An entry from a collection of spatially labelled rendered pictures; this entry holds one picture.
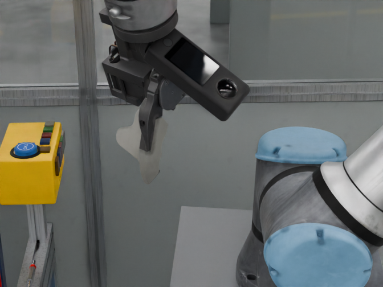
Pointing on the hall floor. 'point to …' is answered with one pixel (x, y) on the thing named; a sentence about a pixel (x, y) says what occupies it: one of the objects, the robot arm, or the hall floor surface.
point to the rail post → (54, 276)
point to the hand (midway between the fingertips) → (189, 146)
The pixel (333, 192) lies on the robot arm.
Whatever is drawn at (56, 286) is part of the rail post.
